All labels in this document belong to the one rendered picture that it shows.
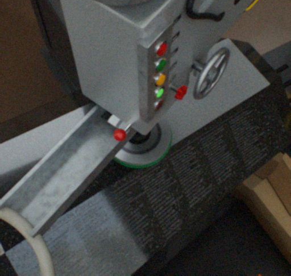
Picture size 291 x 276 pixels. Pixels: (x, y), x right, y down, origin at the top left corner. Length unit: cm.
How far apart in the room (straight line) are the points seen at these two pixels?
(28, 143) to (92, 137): 36
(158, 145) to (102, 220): 29
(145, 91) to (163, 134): 51
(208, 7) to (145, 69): 27
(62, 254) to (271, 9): 206
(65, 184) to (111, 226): 35
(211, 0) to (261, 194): 122
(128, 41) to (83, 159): 43
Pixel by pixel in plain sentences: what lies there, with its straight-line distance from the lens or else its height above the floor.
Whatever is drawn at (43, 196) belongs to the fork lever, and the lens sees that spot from 123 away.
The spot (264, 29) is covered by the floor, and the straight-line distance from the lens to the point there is 296.
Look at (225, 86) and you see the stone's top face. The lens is 168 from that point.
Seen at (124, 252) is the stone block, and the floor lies 66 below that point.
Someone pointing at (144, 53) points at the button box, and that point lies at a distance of 90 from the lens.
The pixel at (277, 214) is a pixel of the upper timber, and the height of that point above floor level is 21.
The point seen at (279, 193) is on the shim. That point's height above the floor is 22.
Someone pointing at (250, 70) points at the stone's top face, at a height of 82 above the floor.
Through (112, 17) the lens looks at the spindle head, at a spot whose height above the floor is 152.
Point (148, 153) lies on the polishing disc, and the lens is 147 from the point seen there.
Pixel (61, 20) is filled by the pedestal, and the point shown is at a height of 74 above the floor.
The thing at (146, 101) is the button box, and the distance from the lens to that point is 103.
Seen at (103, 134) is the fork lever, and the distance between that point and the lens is 129.
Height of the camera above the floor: 220
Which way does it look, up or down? 61 degrees down
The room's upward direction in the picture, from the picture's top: 1 degrees counter-clockwise
